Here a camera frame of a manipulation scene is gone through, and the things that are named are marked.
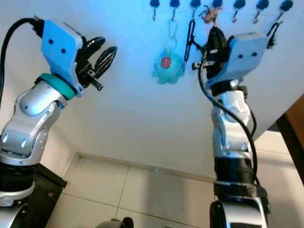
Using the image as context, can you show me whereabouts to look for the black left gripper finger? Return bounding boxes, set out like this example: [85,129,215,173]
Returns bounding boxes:
[95,47,118,76]
[83,37,106,61]

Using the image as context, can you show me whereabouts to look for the black carabiner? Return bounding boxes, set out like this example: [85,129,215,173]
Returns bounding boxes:
[183,19,207,62]

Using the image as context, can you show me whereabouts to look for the teal octopus plush charm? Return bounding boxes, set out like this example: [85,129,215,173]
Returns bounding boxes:
[152,47,186,85]

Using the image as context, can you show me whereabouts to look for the dark brown wooden table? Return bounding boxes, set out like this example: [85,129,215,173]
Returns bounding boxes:
[275,94,304,174]

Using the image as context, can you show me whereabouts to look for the black low cabinet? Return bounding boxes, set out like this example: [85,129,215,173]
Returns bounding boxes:
[24,163,68,228]

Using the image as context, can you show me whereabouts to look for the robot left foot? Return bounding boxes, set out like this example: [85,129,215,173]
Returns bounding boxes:
[95,217,134,228]

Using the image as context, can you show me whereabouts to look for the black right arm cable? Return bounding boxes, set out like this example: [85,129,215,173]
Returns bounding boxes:
[197,56,259,186]

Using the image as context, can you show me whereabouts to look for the light blue right wrist camera mount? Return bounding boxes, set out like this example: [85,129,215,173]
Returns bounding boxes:
[207,33,271,87]

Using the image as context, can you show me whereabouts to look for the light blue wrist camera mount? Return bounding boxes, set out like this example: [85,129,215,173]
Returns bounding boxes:
[207,33,271,87]
[40,20,87,93]

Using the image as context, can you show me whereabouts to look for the light blue left wrist camera mount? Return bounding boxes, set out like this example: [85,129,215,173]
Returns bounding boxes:
[40,20,87,93]

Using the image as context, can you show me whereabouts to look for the pale green carabiner chain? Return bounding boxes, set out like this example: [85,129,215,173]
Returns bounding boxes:
[164,19,179,52]

